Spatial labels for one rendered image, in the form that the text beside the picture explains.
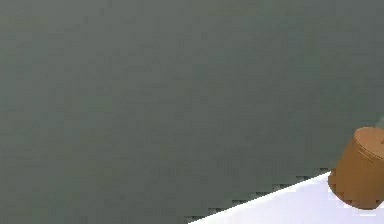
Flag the brown plant pot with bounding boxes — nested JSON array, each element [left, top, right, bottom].
[[327, 126, 384, 211]]

